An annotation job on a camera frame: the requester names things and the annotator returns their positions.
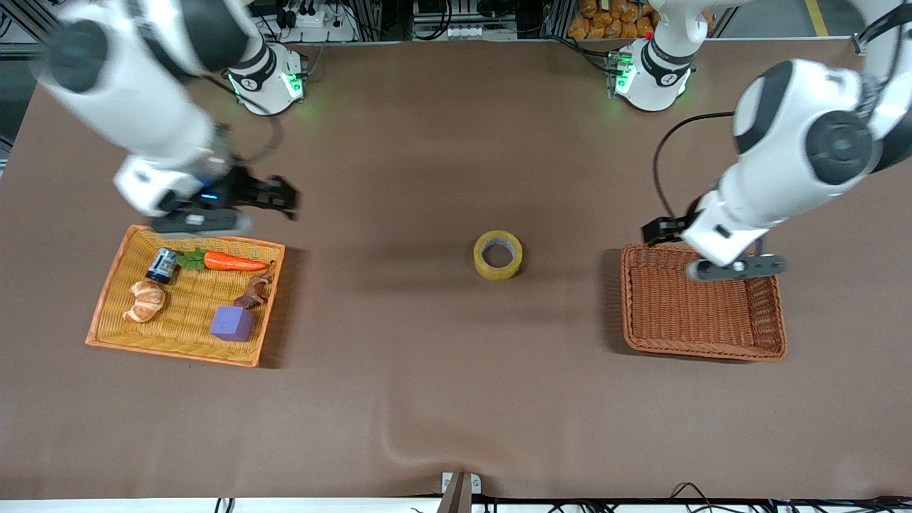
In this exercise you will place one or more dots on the yellow wicker basket orange rim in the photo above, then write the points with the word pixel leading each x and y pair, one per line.
pixel 185 313

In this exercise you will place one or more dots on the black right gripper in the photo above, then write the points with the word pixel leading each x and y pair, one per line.
pixel 244 189

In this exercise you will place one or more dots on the brown wicker basket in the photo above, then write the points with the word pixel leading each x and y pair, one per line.
pixel 684 313

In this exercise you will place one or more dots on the white power strip with plugs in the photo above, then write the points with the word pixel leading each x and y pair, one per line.
pixel 328 25

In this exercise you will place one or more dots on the brown toy lion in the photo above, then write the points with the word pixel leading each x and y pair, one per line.
pixel 255 291

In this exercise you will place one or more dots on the brown table cover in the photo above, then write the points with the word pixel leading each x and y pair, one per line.
pixel 456 399

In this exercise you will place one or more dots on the toy croissant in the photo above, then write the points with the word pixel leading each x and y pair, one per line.
pixel 146 301

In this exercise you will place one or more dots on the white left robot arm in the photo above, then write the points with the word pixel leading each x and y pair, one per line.
pixel 776 171

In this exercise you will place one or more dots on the purple foam block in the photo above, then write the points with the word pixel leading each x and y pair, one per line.
pixel 231 324

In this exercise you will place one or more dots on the metal table clamp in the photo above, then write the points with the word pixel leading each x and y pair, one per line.
pixel 459 491

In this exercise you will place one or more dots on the orange snack bags pile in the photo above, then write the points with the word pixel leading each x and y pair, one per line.
pixel 598 21

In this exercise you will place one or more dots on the yellow clear tape roll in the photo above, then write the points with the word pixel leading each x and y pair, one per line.
pixel 499 274

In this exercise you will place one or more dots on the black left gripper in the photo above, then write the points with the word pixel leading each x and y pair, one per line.
pixel 664 229

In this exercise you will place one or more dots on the orange toy carrot green leaves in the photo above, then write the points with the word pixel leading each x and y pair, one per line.
pixel 231 261

